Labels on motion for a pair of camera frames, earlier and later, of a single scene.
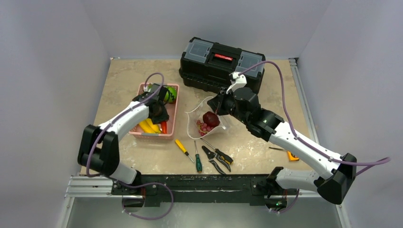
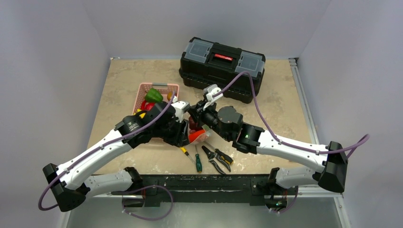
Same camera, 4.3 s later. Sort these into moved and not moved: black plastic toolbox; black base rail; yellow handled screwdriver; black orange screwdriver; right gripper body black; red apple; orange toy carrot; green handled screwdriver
Moved: orange toy carrot; red apple; right gripper body black
Not moved: yellow handled screwdriver; black plastic toolbox; black base rail; black orange screwdriver; green handled screwdriver
